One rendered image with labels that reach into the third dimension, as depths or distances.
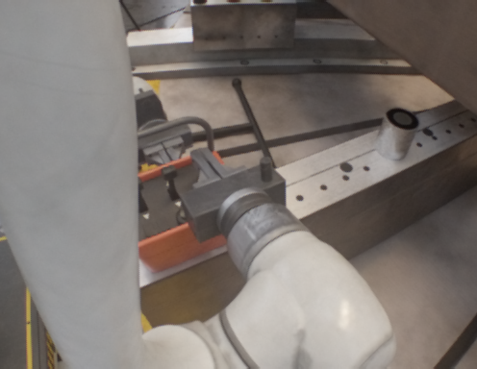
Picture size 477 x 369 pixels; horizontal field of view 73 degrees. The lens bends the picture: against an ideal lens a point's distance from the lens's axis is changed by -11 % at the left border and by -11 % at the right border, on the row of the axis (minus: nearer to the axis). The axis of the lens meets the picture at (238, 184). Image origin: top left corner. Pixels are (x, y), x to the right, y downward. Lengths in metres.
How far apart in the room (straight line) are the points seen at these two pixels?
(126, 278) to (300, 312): 0.19
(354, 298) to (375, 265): 0.82
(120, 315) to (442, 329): 1.03
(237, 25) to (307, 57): 0.41
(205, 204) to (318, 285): 0.19
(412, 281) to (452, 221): 0.30
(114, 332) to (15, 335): 0.96
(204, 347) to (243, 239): 0.12
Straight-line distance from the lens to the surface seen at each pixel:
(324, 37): 1.82
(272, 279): 0.34
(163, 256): 0.60
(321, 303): 0.32
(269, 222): 0.38
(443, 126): 1.05
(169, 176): 0.56
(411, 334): 1.09
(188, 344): 0.33
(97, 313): 0.18
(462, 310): 1.20
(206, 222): 0.45
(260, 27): 1.62
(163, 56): 1.77
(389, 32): 0.93
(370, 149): 0.88
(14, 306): 1.19
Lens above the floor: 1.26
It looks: 50 degrees down
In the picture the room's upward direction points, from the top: straight up
